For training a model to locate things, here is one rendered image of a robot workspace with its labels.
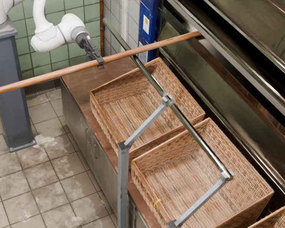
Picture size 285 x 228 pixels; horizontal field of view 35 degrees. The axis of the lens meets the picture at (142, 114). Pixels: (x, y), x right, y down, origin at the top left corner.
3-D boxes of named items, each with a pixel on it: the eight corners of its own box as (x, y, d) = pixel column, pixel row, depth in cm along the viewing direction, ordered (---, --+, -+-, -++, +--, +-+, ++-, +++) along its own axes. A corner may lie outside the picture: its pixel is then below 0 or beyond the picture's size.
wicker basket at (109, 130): (157, 88, 301) (160, 55, 282) (201, 147, 266) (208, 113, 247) (88, 108, 285) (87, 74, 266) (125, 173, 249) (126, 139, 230)
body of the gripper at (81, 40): (89, 30, 232) (96, 40, 226) (90, 44, 238) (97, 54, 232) (75, 34, 229) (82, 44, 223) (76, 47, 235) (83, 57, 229)
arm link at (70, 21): (90, 36, 242) (68, 47, 240) (79, 21, 252) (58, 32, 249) (84, 21, 234) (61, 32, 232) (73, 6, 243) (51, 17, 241)
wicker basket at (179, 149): (203, 148, 265) (210, 115, 246) (263, 224, 230) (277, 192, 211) (128, 177, 247) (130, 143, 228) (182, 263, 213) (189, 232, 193)
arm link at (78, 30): (87, 38, 242) (91, 44, 238) (71, 42, 238) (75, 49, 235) (86, 24, 235) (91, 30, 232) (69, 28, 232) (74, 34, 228)
